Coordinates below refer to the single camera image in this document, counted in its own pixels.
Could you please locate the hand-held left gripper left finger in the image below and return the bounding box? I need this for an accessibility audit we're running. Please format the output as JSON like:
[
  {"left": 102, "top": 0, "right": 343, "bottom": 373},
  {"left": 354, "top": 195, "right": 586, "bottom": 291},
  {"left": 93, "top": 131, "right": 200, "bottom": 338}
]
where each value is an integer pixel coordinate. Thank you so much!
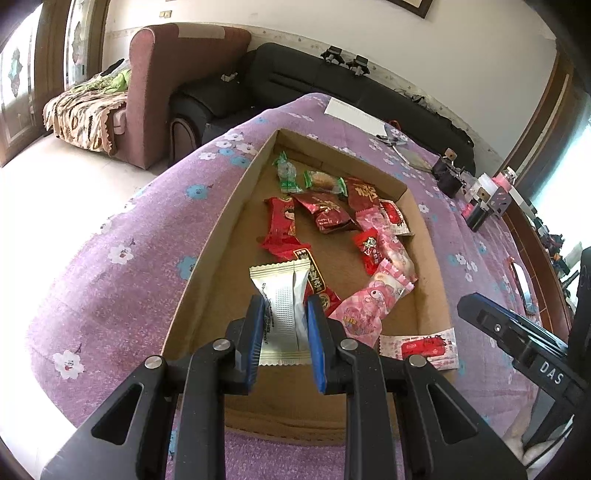
[{"left": 41, "top": 295, "right": 269, "bottom": 480}]

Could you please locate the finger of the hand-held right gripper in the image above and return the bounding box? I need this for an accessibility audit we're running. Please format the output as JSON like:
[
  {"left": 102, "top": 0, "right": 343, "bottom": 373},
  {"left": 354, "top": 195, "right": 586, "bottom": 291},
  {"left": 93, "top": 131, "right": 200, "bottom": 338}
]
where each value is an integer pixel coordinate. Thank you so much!
[
  {"left": 457, "top": 293, "right": 583, "bottom": 404},
  {"left": 480, "top": 298, "right": 573, "bottom": 347}
]

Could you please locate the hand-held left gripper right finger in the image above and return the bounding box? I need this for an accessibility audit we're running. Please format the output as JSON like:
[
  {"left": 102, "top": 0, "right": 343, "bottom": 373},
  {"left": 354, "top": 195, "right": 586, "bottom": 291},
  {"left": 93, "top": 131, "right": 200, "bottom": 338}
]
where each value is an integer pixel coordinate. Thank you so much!
[{"left": 302, "top": 294, "right": 528, "bottom": 480}]

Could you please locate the red black snack packet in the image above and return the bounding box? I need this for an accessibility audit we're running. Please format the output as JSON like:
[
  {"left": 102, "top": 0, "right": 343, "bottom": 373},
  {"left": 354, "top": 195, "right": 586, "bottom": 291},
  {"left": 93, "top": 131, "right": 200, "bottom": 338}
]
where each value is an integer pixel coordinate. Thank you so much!
[{"left": 293, "top": 247, "right": 342, "bottom": 317}]

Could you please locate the pink cartoon snack packet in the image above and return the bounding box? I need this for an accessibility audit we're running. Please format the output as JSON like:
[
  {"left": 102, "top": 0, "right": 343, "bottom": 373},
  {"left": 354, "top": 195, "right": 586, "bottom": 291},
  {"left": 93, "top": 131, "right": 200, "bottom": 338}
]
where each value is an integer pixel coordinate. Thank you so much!
[{"left": 329, "top": 261, "right": 414, "bottom": 349}]

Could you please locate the cardboard box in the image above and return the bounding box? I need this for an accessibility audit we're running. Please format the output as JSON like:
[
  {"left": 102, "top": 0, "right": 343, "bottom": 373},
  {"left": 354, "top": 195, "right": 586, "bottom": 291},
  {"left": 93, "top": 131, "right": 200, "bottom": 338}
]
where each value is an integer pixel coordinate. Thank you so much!
[{"left": 161, "top": 128, "right": 459, "bottom": 446}]

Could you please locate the small red snack packet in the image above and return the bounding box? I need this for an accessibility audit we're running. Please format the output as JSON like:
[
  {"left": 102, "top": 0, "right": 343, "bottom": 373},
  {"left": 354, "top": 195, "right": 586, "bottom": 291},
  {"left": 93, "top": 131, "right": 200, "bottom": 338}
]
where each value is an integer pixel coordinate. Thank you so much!
[{"left": 353, "top": 230, "right": 384, "bottom": 275}]

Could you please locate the pink white snack packet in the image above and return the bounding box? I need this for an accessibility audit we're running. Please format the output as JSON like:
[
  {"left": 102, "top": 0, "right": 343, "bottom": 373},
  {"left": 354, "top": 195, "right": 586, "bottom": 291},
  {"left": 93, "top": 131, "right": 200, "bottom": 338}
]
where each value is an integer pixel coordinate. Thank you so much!
[{"left": 376, "top": 231, "right": 419, "bottom": 284}]

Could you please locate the long red snack packet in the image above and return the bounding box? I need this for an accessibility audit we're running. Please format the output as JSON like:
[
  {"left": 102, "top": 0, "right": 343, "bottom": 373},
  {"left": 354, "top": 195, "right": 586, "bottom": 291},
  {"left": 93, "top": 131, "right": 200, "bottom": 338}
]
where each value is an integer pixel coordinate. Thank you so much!
[{"left": 261, "top": 196, "right": 312, "bottom": 259}]

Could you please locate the small pink snack packet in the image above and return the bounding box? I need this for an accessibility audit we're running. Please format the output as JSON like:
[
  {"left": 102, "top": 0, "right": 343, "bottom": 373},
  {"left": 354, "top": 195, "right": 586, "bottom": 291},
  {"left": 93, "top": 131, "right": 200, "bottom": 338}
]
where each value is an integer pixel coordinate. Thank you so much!
[{"left": 355, "top": 208, "right": 389, "bottom": 232}]

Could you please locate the red white snack packet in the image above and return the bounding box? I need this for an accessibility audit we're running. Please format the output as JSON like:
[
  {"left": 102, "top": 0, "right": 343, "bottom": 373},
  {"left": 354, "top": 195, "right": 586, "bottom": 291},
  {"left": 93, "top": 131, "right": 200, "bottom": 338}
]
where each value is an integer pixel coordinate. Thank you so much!
[{"left": 379, "top": 199, "right": 411, "bottom": 237}]

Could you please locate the dark red gold-print packet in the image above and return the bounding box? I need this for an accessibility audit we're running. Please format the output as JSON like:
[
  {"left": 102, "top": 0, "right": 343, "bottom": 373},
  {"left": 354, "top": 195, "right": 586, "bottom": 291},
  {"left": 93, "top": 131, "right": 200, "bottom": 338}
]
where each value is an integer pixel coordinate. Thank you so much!
[{"left": 345, "top": 178, "right": 382, "bottom": 215}]

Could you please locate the green pastry packet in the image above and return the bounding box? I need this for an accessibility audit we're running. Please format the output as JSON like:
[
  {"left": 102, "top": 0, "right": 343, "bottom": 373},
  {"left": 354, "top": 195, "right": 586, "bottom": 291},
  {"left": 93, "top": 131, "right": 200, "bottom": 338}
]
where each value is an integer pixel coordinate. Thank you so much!
[{"left": 303, "top": 170, "right": 348, "bottom": 198}]

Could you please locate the green clear candy wrapper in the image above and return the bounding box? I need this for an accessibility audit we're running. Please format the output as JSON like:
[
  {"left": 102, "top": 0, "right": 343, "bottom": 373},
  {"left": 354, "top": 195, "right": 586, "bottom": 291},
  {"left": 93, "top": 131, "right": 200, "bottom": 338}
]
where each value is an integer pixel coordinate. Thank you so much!
[{"left": 272, "top": 151, "right": 301, "bottom": 193}]

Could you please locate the clear red-edged packet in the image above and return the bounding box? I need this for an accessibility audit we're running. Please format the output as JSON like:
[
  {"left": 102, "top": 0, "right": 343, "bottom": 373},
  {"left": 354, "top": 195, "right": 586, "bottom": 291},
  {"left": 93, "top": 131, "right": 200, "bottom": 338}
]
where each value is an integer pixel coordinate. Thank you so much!
[{"left": 508, "top": 258, "right": 539, "bottom": 315}]

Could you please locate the red black small box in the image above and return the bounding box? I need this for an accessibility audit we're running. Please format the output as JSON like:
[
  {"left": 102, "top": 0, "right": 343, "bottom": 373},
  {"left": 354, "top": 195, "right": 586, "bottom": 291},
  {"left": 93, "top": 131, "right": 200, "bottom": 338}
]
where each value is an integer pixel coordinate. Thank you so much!
[{"left": 464, "top": 200, "right": 492, "bottom": 232}]

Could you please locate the grey small box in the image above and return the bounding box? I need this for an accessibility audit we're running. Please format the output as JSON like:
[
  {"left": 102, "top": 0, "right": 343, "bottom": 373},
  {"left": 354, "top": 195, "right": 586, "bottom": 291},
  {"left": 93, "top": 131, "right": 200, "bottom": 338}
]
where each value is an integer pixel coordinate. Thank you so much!
[{"left": 489, "top": 189, "right": 513, "bottom": 217}]

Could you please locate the white bottle pink cap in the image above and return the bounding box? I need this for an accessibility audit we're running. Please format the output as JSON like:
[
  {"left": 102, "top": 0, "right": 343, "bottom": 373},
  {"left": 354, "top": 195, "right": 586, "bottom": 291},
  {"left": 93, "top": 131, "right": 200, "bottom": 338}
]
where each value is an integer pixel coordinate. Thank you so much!
[{"left": 468, "top": 168, "right": 515, "bottom": 206}]

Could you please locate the purple floral cloth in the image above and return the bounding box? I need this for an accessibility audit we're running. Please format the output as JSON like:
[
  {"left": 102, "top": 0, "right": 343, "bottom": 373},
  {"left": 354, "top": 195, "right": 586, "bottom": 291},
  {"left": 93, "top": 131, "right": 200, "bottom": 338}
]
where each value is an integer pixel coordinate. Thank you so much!
[{"left": 28, "top": 92, "right": 573, "bottom": 480}]

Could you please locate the black box device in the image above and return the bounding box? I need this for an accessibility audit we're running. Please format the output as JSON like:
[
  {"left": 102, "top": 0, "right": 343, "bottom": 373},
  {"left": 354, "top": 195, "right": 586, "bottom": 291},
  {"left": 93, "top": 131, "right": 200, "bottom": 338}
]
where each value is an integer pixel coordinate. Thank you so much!
[{"left": 431, "top": 159, "right": 465, "bottom": 198}]

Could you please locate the white paper sheet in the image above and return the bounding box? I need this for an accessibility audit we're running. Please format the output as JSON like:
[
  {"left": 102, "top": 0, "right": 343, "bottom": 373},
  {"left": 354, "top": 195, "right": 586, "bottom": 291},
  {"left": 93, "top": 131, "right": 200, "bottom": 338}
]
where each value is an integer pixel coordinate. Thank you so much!
[{"left": 324, "top": 97, "right": 386, "bottom": 136}]

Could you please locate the brown pink armchair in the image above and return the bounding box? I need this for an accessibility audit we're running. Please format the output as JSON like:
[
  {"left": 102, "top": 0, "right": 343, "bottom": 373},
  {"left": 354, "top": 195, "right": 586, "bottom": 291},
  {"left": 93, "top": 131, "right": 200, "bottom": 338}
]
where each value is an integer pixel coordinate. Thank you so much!
[{"left": 111, "top": 24, "right": 252, "bottom": 169}]

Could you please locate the black sofa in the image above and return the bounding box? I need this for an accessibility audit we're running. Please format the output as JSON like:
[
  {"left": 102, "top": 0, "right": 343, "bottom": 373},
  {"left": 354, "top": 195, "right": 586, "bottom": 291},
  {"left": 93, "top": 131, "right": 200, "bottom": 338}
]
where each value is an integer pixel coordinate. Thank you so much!
[{"left": 168, "top": 42, "right": 476, "bottom": 176}]

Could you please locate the brown patterned blanket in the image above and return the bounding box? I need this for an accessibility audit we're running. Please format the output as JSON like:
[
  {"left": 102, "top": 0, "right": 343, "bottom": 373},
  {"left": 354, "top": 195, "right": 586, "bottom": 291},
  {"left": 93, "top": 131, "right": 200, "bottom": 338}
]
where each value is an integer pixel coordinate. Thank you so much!
[{"left": 42, "top": 85, "right": 130, "bottom": 155}]

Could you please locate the green cloth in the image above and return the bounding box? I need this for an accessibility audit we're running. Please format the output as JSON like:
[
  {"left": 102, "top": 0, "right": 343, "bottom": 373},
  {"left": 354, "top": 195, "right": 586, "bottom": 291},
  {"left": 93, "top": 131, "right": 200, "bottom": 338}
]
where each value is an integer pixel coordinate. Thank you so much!
[{"left": 90, "top": 58, "right": 131, "bottom": 93}]

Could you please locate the frosted glass door panel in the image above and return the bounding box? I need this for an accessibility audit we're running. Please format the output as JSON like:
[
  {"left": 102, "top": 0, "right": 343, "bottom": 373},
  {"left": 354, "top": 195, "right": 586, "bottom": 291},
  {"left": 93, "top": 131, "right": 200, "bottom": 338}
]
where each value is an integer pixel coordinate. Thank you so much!
[
  {"left": 65, "top": 0, "right": 107, "bottom": 88},
  {"left": 0, "top": 28, "right": 40, "bottom": 155}
]

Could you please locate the dark wall picture frame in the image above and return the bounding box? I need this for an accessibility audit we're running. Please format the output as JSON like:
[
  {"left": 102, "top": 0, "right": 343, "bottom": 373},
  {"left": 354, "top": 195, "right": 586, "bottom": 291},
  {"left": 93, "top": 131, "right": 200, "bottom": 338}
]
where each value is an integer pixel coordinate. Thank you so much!
[{"left": 388, "top": 0, "right": 435, "bottom": 19}]

